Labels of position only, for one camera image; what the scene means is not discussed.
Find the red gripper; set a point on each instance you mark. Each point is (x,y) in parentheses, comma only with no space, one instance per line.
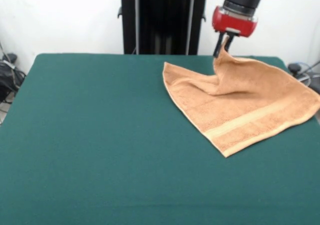
(235,23)

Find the tan terry towel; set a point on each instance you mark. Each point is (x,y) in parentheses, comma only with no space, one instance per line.
(237,110)

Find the dark green table cloth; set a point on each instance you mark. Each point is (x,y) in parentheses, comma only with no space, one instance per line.
(100,147)

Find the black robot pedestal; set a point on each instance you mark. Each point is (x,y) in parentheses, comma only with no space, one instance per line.
(162,22)

